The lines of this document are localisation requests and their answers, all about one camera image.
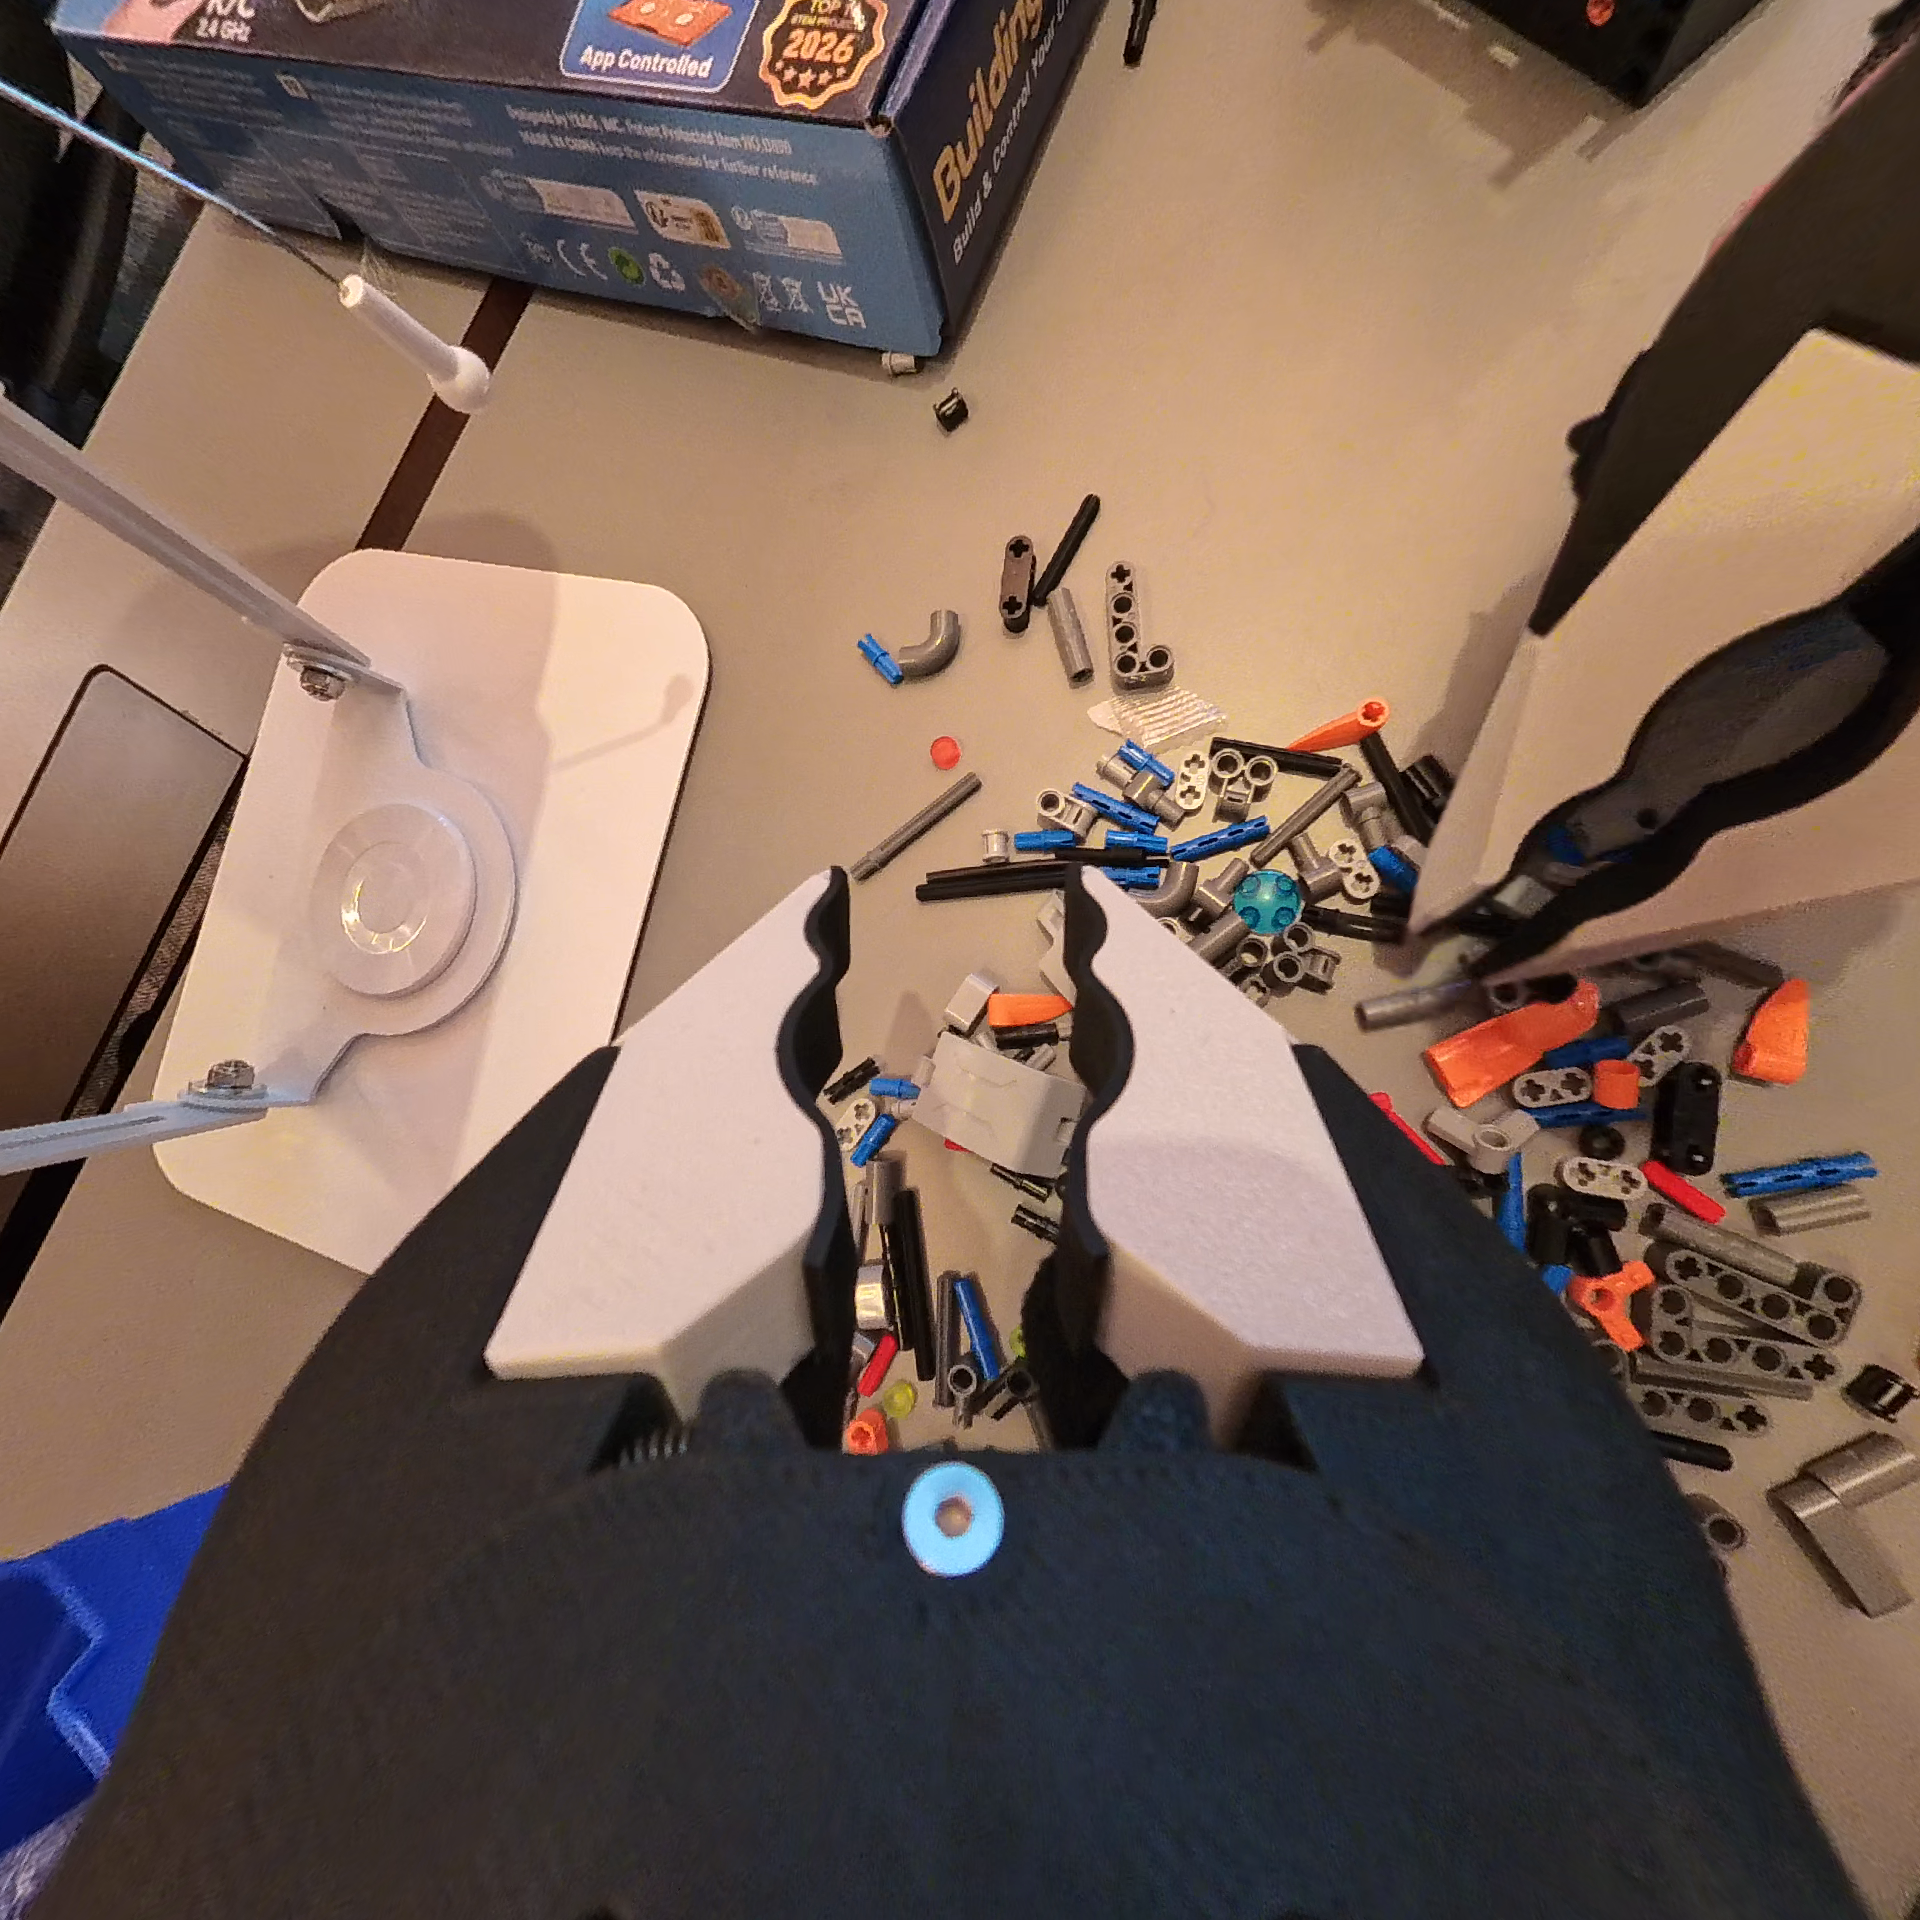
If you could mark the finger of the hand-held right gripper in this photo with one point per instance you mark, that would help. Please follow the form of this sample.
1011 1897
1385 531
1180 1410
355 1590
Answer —
1799 878
1693 571

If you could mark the blue robot kit box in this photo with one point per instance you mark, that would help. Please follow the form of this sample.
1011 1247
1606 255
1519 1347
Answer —
449 166

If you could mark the white book stand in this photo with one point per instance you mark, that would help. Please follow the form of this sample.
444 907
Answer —
571 720

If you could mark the pile of plastic building pieces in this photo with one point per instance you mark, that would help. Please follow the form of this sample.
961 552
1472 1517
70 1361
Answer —
1756 1291

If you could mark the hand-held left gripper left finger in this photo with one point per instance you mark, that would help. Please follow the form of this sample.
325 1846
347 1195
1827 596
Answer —
674 1200

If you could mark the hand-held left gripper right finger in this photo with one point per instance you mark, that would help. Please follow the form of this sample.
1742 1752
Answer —
1243 1200

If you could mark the blue storage bin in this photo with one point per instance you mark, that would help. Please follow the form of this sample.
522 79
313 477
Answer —
60 1651

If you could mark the black pin piece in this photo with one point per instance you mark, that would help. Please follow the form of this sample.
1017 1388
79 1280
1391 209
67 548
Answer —
1140 31

